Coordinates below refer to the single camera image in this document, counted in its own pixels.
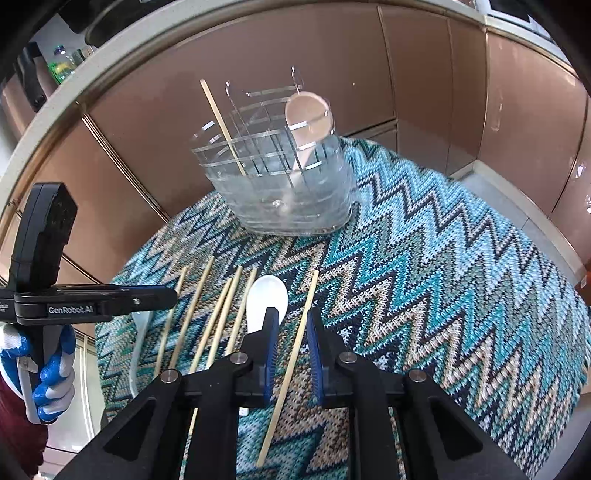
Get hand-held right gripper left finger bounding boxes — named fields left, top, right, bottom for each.
left=55, top=308, right=281, bottom=480

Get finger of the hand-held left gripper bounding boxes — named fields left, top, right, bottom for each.
left=95, top=284, right=179, bottom=320

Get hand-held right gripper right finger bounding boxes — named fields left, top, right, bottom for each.
left=307, top=307, right=539, bottom=480

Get white spoon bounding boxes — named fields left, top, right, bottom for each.
left=238, top=275, right=289, bottom=418
left=128, top=310, right=154, bottom=402

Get wire utensil holder clear base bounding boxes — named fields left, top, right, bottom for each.
left=191, top=66, right=361, bottom=237

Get pink spoon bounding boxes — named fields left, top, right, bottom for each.
left=277, top=91, right=334, bottom=217

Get person's left forearm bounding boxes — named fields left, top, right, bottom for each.
left=0, top=376, right=47, bottom=478

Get person's left hand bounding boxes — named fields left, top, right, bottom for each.
left=0, top=323, right=78, bottom=424

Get white speckled countertop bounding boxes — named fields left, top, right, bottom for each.
left=0, top=0, right=591, bottom=232

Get zigzag knitted cloth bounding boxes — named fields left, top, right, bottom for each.
left=95, top=136, right=591, bottom=480

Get green label plastic bottle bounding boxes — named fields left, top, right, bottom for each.
left=48, top=44, right=77, bottom=86

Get copper kitchen cabinets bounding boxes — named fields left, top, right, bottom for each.
left=0, top=4, right=591, bottom=462

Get copper thermos black handle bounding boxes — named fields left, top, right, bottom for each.
left=16, top=41, right=49, bottom=112

